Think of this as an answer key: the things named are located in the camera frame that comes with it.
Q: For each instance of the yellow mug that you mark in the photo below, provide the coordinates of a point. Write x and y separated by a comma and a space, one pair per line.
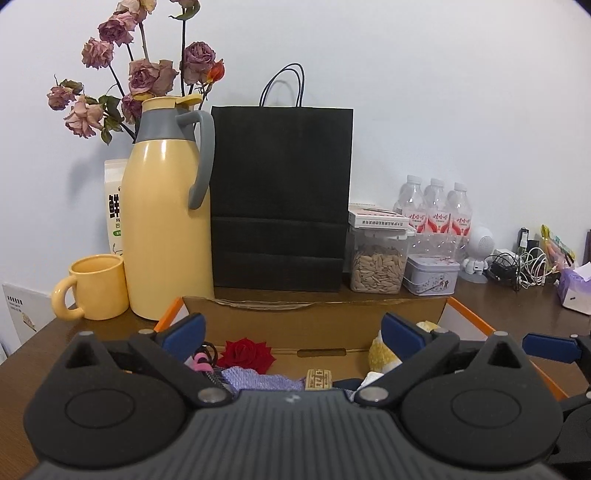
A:
104, 288

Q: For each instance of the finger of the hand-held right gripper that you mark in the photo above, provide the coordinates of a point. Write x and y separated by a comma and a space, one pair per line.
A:
549, 345

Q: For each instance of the small white red box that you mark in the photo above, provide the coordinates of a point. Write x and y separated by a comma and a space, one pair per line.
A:
374, 214

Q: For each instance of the black upright charger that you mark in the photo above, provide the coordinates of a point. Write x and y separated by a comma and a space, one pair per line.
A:
522, 239

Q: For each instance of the black paper bag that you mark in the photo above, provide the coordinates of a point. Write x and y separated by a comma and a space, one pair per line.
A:
281, 184

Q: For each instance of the white flat box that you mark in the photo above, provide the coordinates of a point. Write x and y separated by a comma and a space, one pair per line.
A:
18, 316

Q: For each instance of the yellow thermos jug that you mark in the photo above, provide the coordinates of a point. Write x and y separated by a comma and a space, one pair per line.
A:
161, 221

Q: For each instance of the white milk carton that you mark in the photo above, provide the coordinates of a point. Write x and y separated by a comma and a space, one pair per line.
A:
115, 207

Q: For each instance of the yellow white plush toy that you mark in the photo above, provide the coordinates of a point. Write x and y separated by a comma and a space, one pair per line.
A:
383, 356

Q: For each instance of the purple tissue box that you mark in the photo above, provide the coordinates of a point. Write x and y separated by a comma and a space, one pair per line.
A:
577, 288

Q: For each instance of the red orange cardboard box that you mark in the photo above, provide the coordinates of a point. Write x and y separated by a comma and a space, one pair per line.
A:
295, 323

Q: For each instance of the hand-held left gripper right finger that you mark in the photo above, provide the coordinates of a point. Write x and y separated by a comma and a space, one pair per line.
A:
404, 335

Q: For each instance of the small yellow box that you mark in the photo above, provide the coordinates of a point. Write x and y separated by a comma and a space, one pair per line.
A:
318, 381

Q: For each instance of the red fabric rose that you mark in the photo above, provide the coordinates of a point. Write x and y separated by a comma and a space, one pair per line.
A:
244, 353

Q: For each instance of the grey tin box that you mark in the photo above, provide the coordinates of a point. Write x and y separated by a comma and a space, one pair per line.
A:
431, 274

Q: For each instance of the white tissue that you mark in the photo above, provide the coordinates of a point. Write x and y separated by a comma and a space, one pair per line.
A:
369, 382

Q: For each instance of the colourful snack packet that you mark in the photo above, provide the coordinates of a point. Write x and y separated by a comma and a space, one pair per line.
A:
556, 244

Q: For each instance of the dark blue item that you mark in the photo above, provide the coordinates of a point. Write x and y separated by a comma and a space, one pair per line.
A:
347, 384

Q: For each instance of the clear seed container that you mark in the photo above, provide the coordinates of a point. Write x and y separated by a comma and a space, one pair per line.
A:
378, 267

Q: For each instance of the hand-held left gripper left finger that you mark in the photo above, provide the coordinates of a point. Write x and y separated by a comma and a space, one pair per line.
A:
184, 335

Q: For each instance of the purple cloth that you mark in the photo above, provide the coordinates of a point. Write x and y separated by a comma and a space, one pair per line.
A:
258, 382

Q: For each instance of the white robot toy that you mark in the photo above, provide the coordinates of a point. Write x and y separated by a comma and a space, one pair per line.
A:
479, 244

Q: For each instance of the dried pink flower bouquet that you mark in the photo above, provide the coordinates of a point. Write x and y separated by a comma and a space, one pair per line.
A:
147, 76

